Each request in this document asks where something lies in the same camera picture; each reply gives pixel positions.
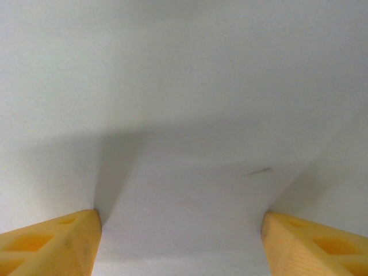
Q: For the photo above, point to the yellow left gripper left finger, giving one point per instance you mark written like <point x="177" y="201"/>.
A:
<point x="57" y="247"/>

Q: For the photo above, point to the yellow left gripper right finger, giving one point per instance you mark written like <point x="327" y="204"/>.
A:
<point x="302" y="250"/>

